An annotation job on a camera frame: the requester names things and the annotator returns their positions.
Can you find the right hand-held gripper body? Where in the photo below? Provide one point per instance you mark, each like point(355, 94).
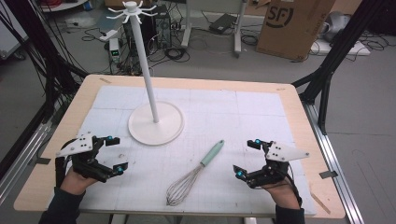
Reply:
point(281, 153)

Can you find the white metal floor stand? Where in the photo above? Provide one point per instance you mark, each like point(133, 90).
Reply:
point(238, 37)

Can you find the small device with green display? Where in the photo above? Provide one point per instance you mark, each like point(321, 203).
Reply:
point(114, 46)

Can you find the person's right hand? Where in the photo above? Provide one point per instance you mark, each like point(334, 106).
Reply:
point(285, 194)

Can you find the white flat board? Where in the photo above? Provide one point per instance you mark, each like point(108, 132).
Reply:
point(358, 49)

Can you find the white power strip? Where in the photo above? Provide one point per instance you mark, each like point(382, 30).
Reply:
point(109, 35)

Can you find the grey rounded object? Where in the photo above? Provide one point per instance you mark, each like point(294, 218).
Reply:
point(337, 23)

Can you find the aluminium rail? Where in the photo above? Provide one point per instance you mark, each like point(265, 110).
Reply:
point(21, 155)
point(336, 174)

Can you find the cardboard box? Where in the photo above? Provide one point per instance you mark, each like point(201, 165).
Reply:
point(289, 34)

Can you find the person's left hand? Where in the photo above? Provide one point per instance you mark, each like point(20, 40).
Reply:
point(74, 183)

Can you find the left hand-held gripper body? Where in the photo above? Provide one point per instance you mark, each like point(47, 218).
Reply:
point(82, 146)

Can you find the black metal frame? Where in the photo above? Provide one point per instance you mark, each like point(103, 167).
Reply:
point(342, 40)
point(46, 62)

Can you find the black computer tower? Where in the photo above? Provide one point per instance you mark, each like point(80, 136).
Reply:
point(162, 31)

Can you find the white cabinet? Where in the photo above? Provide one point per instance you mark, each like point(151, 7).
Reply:
point(9, 37)

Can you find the flat black device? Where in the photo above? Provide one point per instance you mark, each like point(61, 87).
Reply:
point(222, 23)

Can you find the tan tape piece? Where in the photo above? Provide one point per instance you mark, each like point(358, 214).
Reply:
point(105, 80)

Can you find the black tape piece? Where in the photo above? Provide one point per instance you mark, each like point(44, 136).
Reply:
point(43, 160)
point(328, 174)

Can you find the white round shelf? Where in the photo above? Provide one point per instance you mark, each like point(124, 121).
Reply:
point(62, 7)

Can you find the white hook stand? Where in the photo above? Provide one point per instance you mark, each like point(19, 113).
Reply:
point(155, 127)

